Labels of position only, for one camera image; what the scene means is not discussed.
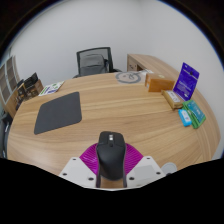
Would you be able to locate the orange cardboard box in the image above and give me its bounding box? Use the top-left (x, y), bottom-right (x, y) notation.
top-left (145, 73), bottom-right (176, 93)

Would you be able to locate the small blue packet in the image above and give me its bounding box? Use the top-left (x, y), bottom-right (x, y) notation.
top-left (177, 108), bottom-right (193, 128)

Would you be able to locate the white green leaflet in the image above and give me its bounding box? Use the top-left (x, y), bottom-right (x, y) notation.
top-left (37, 80), bottom-right (66, 97)

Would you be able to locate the large black office chair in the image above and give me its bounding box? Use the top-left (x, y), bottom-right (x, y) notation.
top-left (0, 113), bottom-right (13, 159)

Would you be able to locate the brown printed box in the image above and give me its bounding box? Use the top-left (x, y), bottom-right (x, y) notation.
top-left (26, 79), bottom-right (44, 98)

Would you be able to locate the black printed box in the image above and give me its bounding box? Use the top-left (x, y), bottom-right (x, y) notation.
top-left (23, 72), bottom-right (39, 88)

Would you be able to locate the purple product card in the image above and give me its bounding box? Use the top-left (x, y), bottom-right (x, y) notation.
top-left (172, 62), bottom-right (201, 102)

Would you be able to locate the small tan labelled box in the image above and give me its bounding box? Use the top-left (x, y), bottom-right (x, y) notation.
top-left (161, 89), bottom-right (184, 110)

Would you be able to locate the small brown cardboard box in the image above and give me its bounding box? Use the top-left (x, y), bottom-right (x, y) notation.
top-left (16, 81), bottom-right (28, 101)

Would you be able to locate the wooden shelf unit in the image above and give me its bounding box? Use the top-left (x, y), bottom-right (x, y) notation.
top-left (0, 54), bottom-right (21, 119)

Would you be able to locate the black computer mouse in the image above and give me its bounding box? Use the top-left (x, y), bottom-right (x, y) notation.
top-left (95, 130), bottom-right (127, 182)

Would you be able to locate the dark grey mouse pad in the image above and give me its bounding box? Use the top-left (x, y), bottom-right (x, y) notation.
top-left (33, 91), bottom-right (83, 136)

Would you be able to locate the black mesh office chair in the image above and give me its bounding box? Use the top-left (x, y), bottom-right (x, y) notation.
top-left (73, 46), bottom-right (122, 79)

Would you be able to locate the round grey disc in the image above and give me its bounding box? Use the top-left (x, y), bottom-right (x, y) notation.
top-left (115, 70), bottom-right (142, 85)

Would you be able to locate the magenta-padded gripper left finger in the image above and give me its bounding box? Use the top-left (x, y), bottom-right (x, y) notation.
top-left (59, 142), bottom-right (102, 188)

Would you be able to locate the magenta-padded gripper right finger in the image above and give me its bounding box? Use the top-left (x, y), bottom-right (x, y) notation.
top-left (121, 142), bottom-right (166, 188)

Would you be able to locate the wooden side desk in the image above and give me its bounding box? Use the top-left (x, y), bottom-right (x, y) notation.
top-left (126, 53), bottom-right (179, 83)

